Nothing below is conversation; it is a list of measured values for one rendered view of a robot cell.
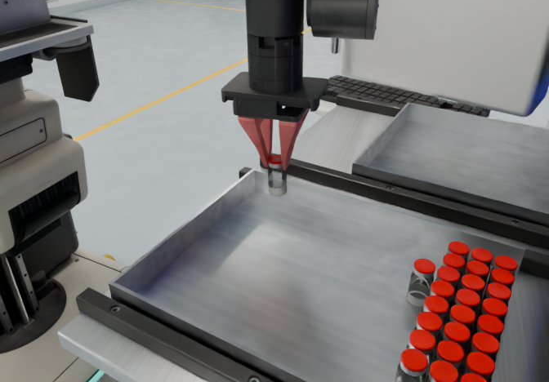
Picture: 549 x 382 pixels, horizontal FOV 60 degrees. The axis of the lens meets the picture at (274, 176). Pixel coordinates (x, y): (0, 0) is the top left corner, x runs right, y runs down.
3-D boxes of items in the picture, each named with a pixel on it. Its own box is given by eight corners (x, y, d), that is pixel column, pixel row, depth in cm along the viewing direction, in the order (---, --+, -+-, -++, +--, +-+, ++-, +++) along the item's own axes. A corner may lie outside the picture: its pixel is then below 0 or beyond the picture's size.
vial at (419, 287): (430, 296, 49) (439, 262, 47) (425, 310, 47) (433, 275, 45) (409, 289, 50) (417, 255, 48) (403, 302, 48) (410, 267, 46)
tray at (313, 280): (517, 273, 52) (525, 248, 51) (469, 495, 33) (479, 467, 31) (254, 189, 67) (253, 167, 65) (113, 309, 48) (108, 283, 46)
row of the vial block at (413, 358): (463, 278, 51) (472, 244, 49) (415, 413, 38) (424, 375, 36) (443, 271, 52) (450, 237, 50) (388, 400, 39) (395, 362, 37)
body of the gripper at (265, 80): (315, 117, 48) (318, 42, 44) (220, 107, 50) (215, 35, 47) (328, 95, 53) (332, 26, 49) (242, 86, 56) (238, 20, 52)
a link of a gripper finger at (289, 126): (296, 184, 52) (297, 104, 47) (235, 175, 54) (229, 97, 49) (311, 157, 58) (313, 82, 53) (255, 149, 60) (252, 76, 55)
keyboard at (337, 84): (487, 117, 107) (490, 107, 106) (466, 139, 98) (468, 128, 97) (335, 81, 129) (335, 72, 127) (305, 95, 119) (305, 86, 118)
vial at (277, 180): (290, 189, 58) (289, 158, 56) (281, 198, 56) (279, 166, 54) (274, 185, 59) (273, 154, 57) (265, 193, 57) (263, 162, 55)
